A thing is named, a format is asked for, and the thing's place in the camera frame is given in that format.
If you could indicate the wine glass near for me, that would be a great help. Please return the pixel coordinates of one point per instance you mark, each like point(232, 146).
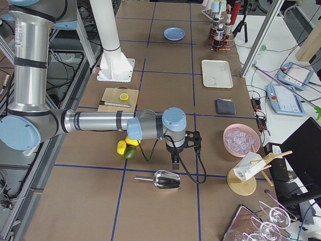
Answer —
point(268, 230)

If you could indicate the blue cup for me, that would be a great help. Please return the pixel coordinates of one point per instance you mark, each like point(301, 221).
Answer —
point(215, 6)

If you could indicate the steel knife sharpener rod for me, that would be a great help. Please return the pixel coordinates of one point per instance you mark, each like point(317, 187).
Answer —
point(101, 102)

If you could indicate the yellow lemon far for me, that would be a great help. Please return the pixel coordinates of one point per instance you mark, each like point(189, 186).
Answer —
point(131, 142)

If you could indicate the grey folded cloth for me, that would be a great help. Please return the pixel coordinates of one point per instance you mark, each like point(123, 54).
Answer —
point(225, 106)

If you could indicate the wooden cup stand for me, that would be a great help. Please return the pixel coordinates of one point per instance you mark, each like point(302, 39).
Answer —
point(246, 188)

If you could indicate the wine glass far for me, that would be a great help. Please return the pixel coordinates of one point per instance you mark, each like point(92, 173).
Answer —
point(277, 215)

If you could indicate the cream bear tray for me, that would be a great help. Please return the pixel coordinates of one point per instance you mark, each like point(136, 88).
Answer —
point(216, 74)

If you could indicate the steel ice scoop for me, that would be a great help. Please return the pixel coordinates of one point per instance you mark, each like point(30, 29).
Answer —
point(163, 180)

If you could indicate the blue teach pendant far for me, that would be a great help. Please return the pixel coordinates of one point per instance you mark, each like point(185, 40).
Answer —
point(295, 75)

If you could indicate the wine glass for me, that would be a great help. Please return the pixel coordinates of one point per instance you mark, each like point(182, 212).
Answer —
point(277, 215)
point(268, 230)

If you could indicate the yellow lemon near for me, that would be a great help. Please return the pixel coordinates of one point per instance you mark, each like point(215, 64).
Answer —
point(121, 147)

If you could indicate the white paper carton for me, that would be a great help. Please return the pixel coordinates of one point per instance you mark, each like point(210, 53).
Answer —
point(249, 166)

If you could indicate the dark tea bottle one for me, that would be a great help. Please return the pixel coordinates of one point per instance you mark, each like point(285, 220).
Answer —
point(219, 33)

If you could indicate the lemon half slice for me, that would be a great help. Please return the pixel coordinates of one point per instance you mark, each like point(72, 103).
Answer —
point(124, 97)

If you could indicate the light blue plate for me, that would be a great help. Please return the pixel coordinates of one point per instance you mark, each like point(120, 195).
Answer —
point(174, 34)

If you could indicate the pink bowl of ice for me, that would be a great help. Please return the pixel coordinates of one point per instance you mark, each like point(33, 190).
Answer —
point(240, 139)

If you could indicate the white wire cup rack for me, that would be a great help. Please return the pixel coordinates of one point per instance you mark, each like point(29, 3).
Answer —
point(208, 13)

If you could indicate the green lime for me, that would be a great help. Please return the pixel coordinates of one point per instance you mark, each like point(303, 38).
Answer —
point(130, 152)

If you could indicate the yellow lemon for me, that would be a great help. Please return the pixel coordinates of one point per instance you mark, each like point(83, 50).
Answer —
point(121, 147)
point(131, 142)

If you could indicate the aluminium frame post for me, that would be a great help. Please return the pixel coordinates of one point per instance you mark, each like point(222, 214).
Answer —
point(272, 13)

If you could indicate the dark tea bottle two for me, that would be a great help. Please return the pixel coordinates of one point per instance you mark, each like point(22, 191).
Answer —
point(215, 22)

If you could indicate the blue teach pendant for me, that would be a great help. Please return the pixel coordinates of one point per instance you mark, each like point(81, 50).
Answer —
point(284, 101)
point(295, 75)

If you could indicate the blue teach pendant near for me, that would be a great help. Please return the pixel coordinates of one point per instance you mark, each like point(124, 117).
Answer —
point(284, 101)

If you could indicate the black tripod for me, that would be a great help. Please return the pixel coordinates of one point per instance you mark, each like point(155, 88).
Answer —
point(242, 23)

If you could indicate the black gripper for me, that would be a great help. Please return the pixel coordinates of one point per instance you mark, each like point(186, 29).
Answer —
point(173, 150)

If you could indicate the copper wire bottle rack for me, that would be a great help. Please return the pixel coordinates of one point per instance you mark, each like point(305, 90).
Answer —
point(225, 44)

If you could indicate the dark tea bottle three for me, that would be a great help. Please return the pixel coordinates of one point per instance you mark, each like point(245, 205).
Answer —
point(227, 25)

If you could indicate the black monitor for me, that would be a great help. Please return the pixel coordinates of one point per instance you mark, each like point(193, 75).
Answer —
point(304, 160)

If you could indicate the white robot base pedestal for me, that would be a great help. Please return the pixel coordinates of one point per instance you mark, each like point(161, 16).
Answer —
point(114, 65)

